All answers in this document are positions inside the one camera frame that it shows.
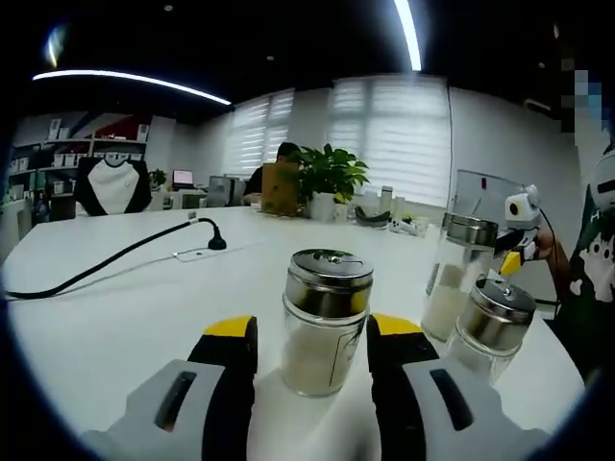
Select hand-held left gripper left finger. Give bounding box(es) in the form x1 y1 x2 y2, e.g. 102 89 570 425
79 314 260 461

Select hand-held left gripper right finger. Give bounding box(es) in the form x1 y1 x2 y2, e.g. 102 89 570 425
366 312 554 461

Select tall cream-filled seasoning bottle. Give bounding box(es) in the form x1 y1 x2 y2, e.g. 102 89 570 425
420 213 500 343

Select small white-filled seasoning bottle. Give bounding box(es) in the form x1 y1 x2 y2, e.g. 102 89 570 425
441 276 538 388

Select small beige-filled seasoning bottle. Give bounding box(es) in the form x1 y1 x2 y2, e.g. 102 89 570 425
281 248 375 399

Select person's right hand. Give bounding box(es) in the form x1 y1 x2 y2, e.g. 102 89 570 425
534 225 559 263

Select green patterned shirt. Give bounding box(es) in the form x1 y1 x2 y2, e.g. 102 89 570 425
552 143 615 385

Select white chest-worn device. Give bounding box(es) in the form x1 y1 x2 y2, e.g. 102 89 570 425
591 152 615 212

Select white window blinds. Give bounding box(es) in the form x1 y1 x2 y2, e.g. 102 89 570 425
223 88 295 177
331 76 451 207

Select green potted plant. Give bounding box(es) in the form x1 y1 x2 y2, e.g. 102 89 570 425
295 142 370 222

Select long ceiling light strip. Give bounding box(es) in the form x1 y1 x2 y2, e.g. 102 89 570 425
393 0 423 72

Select grey office chair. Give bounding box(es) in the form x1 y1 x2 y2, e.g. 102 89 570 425
207 175 246 207

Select brown paper bag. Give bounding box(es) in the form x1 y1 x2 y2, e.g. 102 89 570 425
261 162 300 217

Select chair with black-white shirt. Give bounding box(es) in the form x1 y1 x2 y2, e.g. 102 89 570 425
72 157 153 217

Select shelving with white bins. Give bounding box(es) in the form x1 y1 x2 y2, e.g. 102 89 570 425
9 117 150 174

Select curved ceiling light strip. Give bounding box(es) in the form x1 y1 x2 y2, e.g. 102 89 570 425
32 69 233 107

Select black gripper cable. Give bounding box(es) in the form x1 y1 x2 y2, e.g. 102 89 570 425
537 206 564 304

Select black power cable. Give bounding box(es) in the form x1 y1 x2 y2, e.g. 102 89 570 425
3 217 228 302

